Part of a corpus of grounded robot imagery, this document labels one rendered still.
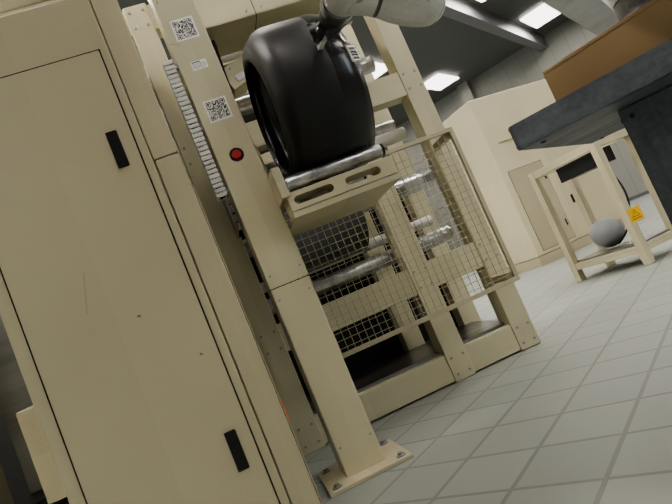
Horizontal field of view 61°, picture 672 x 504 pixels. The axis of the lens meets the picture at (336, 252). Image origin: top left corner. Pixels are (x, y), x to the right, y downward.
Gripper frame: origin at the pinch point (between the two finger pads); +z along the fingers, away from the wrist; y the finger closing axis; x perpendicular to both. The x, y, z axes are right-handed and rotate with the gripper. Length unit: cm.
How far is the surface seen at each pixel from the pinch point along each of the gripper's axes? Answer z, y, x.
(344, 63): 2.1, -5.1, 7.8
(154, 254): -49, 62, 44
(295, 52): 3.9, 7.3, -0.2
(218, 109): 22.1, 32.7, 4.1
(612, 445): -55, -10, 116
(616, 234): 149, -187, 124
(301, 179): 10.0, 18.3, 35.1
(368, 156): 10.1, -4.5, 35.6
